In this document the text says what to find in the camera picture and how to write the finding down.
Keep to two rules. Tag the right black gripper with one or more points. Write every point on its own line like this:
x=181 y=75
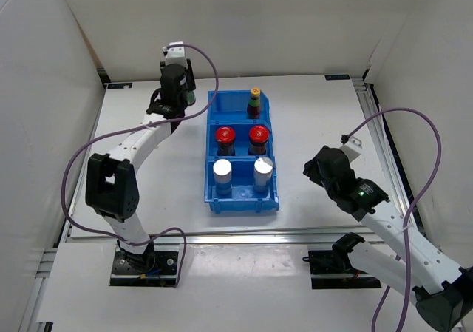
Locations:
x=311 y=169

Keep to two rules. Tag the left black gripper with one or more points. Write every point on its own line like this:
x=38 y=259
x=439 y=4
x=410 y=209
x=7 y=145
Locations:
x=189 y=75

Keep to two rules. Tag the silver-cap white shaker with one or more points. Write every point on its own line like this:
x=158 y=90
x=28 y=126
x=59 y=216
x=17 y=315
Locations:
x=222 y=171
x=262 y=174

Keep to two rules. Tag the red-lid chili jar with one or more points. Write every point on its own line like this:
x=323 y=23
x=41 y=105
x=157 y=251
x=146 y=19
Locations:
x=225 y=137
x=258 y=137

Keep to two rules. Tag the yellow-cap sauce bottle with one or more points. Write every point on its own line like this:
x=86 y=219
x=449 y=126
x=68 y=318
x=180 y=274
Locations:
x=190 y=97
x=254 y=104

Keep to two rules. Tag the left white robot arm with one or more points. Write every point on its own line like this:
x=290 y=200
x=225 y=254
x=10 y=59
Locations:
x=111 y=183

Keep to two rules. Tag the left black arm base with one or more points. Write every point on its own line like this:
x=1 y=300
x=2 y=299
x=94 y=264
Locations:
x=155 y=268

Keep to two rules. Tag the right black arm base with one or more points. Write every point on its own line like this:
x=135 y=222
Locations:
x=326 y=275

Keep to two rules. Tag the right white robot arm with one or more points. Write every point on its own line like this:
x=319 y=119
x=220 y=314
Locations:
x=438 y=287

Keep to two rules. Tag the left black corner label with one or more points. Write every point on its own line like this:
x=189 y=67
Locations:
x=126 y=85

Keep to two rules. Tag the black corner label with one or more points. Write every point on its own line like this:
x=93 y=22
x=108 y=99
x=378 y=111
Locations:
x=337 y=77
x=126 y=85

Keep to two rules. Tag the blue three-compartment plastic bin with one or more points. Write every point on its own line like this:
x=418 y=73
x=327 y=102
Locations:
x=229 y=109

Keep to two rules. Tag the right black corner label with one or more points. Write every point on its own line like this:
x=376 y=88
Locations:
x=337 y=77

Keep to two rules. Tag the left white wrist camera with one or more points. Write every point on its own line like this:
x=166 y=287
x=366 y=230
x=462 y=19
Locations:
x=175 y=53

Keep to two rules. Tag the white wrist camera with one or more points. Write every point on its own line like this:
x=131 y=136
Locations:
x=352 y=147
x=175 y=53

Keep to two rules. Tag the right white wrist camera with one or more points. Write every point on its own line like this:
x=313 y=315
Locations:
x=352 y=147

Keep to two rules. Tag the aluminium right rail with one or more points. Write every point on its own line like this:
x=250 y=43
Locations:
x=391 y=165

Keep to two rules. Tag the aluminium rail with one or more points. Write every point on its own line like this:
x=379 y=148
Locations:
x=391 y=165
x=301 y=236

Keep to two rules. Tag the aluminium front rail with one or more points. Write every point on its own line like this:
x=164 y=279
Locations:
x=301 y=236

